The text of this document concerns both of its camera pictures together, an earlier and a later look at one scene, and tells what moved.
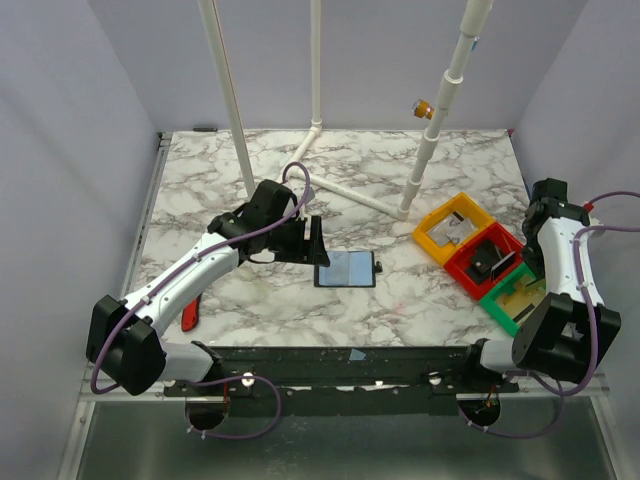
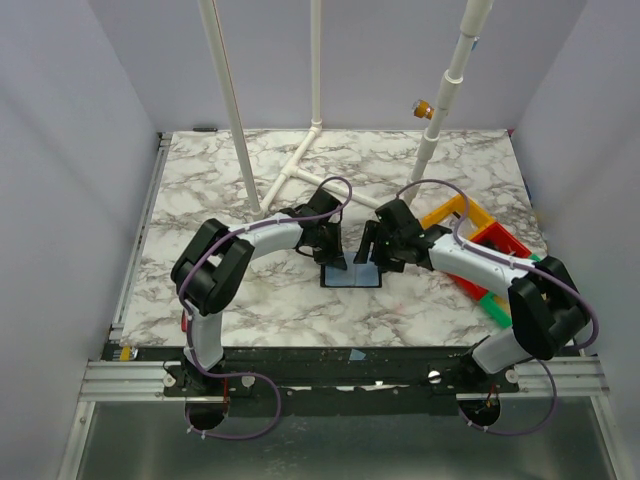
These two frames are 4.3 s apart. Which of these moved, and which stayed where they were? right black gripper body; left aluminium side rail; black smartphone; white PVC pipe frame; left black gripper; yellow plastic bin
Moved: right black gripper body; left black gripper
Stayed: left aluminium side rail; yellow plastic bin; white PVC pipe frame; black smartphone
